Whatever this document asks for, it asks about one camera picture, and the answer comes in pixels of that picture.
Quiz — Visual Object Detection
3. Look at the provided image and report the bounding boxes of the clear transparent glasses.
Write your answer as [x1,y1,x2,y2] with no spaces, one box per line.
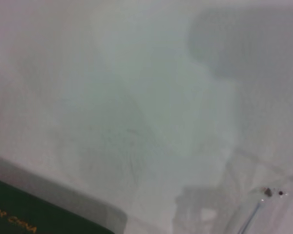
[230,148,293,234]

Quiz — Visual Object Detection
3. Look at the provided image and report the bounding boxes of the green glasses case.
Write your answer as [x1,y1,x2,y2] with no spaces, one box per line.
[0,175,116,234]

